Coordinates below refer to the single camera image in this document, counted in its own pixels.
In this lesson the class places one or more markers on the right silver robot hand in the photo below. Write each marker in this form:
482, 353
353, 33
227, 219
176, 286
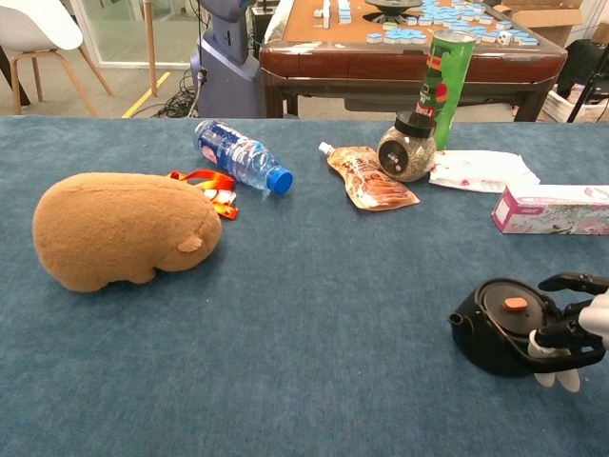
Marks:
597, 319

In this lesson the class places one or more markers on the black teapot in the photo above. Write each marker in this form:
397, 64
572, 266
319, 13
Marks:
485, 343

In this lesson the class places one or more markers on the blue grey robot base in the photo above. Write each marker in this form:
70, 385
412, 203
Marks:
223, 81

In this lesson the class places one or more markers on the pink white carton box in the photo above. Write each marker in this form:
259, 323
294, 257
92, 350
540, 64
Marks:
547, 209

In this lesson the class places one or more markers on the white wet wipes pack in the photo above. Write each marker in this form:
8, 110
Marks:
476, 171

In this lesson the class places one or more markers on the white stacked boxes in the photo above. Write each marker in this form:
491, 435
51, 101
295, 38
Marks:
556, 107

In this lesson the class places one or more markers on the black tripod stand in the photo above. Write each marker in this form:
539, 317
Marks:
583, 97

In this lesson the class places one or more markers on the glass spice jar black lid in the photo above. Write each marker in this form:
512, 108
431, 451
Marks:
409, 157

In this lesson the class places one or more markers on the black bag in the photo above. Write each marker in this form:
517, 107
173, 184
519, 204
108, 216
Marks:
585, 57

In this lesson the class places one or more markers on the brown spout pouch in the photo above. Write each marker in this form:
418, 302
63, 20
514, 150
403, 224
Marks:
371, 181

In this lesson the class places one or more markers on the green chips can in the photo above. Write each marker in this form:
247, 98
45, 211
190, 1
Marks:
445, 81

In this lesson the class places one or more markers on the blue backed mahjong tile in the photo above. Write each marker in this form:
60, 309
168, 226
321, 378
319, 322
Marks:
528, 40
374, 38

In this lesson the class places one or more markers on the white face mahjong tile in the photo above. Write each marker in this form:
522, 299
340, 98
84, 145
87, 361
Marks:
505, 38

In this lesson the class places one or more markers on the blue table cloth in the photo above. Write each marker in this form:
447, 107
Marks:
304, 381

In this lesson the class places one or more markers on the cardboard box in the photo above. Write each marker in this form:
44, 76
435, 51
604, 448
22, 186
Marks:
547, 21

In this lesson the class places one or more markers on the brown mahjong table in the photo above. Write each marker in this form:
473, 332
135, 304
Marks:
361, 66

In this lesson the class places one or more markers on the black round dish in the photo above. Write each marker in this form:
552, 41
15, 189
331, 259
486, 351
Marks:
392, 5

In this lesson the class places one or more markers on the blue label water bottle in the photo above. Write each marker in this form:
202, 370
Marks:
233, 152

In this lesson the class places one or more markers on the brown plush capybara toy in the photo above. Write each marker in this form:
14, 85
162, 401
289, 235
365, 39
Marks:
119, 228

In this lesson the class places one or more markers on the wooden pole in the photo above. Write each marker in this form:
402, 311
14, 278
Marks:
150, 47

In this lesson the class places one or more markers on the white chair wooden legs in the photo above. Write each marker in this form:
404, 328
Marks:
33, 24

